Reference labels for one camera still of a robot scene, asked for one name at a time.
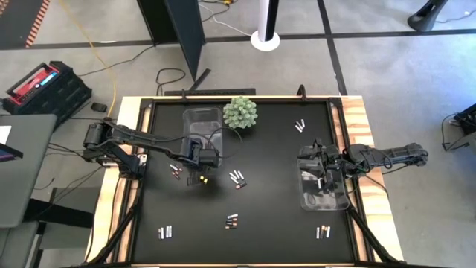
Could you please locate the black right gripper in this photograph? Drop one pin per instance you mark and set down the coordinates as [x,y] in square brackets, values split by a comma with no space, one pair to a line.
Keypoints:
[327,156]

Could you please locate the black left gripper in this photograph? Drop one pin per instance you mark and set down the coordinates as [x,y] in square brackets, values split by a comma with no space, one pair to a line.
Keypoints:
[202,156]

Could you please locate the clear plastic bin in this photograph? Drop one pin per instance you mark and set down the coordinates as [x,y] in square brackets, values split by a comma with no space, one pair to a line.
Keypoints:
[201,123]
[327,203]

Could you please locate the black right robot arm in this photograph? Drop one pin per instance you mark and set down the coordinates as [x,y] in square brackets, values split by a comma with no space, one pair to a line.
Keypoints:
[401,153]

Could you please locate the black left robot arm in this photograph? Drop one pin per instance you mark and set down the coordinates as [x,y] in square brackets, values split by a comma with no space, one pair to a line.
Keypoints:
[148,138]

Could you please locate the black diagonal support strut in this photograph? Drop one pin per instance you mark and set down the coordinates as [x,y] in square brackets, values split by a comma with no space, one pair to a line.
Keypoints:
[368,234]
[119,231]

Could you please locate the green succulent in grey pot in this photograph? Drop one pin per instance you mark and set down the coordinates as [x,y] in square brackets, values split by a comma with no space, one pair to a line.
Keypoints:
[240,112]

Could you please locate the small black object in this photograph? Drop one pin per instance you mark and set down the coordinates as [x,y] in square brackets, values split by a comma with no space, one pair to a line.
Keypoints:
[99,107]

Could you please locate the black desk base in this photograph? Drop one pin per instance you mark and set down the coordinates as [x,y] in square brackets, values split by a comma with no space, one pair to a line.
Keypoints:
[56,214]

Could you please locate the black equipment box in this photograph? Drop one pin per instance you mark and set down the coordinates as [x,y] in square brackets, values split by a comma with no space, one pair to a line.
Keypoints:
[466,121]

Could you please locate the white pole with round base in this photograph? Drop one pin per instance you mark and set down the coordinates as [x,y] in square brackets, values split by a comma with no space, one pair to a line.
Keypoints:
[264,41]

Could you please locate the red black tool case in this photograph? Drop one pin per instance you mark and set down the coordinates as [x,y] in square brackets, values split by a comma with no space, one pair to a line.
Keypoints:
[63,93]

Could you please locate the black divider panel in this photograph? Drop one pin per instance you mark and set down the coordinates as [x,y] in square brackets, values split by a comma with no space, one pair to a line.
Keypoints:
[178,22]

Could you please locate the grey desk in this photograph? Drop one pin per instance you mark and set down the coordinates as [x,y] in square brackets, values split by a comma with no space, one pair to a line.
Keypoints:
[26,178]

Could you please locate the dark purple tablet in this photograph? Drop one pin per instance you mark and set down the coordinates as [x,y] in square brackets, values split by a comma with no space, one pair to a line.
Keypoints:
[9,152]

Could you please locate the black floor stand base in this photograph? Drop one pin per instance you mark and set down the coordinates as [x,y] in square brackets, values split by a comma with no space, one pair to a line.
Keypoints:
[424,18]

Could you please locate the white paper sheet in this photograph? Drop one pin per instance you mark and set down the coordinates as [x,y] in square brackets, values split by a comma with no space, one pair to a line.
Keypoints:
[3,134]

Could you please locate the orange black striped mat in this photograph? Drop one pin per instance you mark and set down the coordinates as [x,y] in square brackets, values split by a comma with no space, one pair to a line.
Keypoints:
[18,18]

